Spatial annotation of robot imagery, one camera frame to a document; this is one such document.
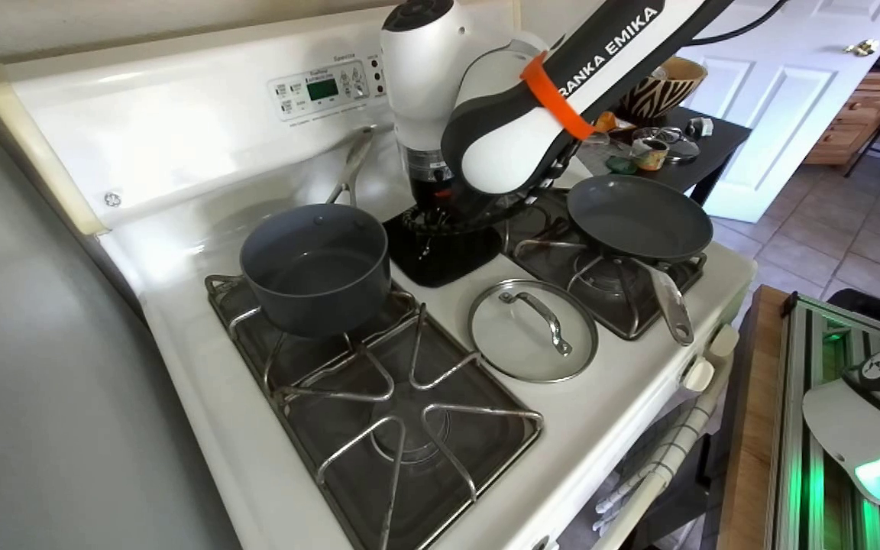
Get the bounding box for patterned brown bowl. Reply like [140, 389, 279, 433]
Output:
[610, 56, 712, 124]

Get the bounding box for white gas stove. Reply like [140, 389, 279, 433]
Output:
[0, 0, 761, 550]

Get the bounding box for wooden board edge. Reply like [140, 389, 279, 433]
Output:
[715, 283, 800, 550]

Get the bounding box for white panel door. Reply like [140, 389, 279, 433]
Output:
[678, 0, 880, 226]

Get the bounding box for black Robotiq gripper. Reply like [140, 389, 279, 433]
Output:
[406, 178, 480, 242]

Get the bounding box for large black burner grate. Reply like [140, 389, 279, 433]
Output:
[204, 271, 548, 550]

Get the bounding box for grey white refrigerator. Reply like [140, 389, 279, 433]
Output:
[0, 80, 243, 550]

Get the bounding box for orange strap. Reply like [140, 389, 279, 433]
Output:
[518, 51, 598, 144]

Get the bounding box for wooden cabinet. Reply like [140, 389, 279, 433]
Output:
[804, 70, 880, 170]

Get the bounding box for white oven door handle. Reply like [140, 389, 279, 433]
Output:
[591, 347, 742, 536]

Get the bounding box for grey frying pan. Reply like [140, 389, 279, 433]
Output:
[566, 173, 715, 347]

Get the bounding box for glass lid with metal handle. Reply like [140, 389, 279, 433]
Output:
[464, 275, 603, 384]

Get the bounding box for dark grey saucepan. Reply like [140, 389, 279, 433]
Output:
[239, 124, 393, 338]

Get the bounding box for black box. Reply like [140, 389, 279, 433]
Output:
[827, 286, 880, 334]

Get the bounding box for aluminium frame rail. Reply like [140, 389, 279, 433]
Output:
[772, 290, 880, 550]

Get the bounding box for black side table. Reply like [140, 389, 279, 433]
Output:
[575, 103, 756, 207]

